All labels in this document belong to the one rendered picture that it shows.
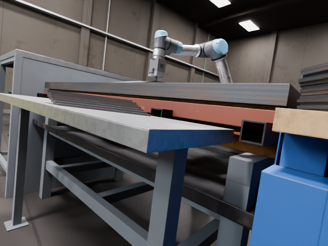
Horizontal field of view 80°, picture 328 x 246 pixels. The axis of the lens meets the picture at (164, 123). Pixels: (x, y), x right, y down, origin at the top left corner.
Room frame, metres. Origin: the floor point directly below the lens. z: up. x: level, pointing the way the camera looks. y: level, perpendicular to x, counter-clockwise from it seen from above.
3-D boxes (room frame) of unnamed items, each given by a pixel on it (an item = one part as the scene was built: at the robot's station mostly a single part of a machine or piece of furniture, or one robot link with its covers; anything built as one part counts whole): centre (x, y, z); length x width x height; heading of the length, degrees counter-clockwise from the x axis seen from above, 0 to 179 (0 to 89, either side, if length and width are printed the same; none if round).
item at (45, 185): (1.43, 0.83, 0.34); 0.06 x 0.06 x 0.68; 48
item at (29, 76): (1.84, 0.64, 0.51); 1.30 x 0.04 x 1.01; 138
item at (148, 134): (0.73, 0.38, 0.74); 1.20 x 0.26 x 0.03; 48
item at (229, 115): (0.97, 0.30, 0.79); 1.56 x 0.09 x 0.06; 48
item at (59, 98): (0.63, 0.27, 0.77); 0.45 x 0.20 x 0.04; 48
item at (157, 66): (1.21, 0.09, 1.02); 0.10 x 0.09 x 0.16; 131
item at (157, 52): (1.22, 0.08, 1.10); 0.08 x 0.08 x 0.05
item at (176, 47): (1.29, 0.01, 1.18); 0.11 x 0.11 x 0.08; 35
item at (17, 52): (2.03, 0.85, 1.03); 1.30 x 0.60 x 0.04; 138
